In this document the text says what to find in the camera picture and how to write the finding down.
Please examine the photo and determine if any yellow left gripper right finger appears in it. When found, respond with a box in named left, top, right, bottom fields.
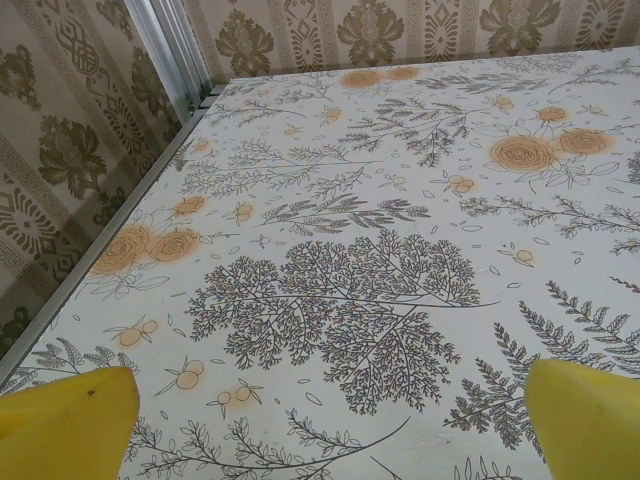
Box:
left=526, top=357, right=640, bottom=480

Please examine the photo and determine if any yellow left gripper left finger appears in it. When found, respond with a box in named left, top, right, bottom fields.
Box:
left=0, top=364, right=140, bottom=480

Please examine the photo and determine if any aluminium frame post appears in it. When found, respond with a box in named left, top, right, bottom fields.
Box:
left=122, top=0, right=215, bottom=110

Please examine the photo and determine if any aluminium table side rail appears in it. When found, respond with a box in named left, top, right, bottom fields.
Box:
left=0, top=94, right=221, bottom=389

